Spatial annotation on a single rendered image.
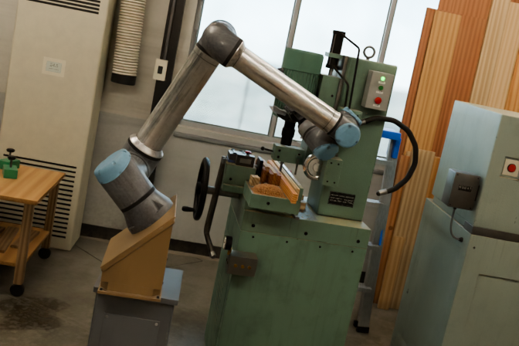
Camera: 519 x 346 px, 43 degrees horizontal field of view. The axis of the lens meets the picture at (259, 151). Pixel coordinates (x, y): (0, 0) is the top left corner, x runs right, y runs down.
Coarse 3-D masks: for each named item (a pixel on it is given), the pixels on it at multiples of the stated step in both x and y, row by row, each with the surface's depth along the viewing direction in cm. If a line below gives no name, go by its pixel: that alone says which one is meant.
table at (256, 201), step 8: (224, 184) 291; (248, 184) 286; (240, 192) 292; (248, 192) 279; (248, 200) 276; (256, 200) 271; (264, 200) 272; (272, 200) 272; (280, 200) 273; (288, 200) 273; (256, 208) 272; (264, 208) 272; (272, 208) 273; (280, 208) 273; (288, 208) 274; (296, 208) 274
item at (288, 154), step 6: (276, 144) 299; (282, 144) 302; (276, 150) 297; (282, 150) 298; (288, 150) 298; (294, 150) 298; (300, 150) 299; (276, 156) 298; (282, 156) 298; (288, 156) 299; (294, 156) 299; (282, 162) 301; (288, 162) 299; (294, 162) 300; (300, 162) 300
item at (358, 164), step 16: (352, 64) 287; (368, 64) 288; (384, 64) 289; (352, 80) 288; (352, 96) 290; (368, 112) 292; (384, 112) 293; (368, 128) 294; (368, 144) 295; (352, 160) 295; (368, 160) 296; (352, 176) 297; (368, 176) 298; (320, 192) 298; (352, 192) 298; (320, 208) 298; (336, 208) 299; (352, 208) 300
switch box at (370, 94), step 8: (368, 72) 288; (376, 72) 283; (368, 80) 286; (376, 80) 283; (384, 80) 284; (392, 80) 285; (368, 88) 284; (376, 88) 284; (384, 88) 285; (368, 96) 284; (376, 96) 285; (384, 96) 285; (368, 104) 285; (384, 104) 286
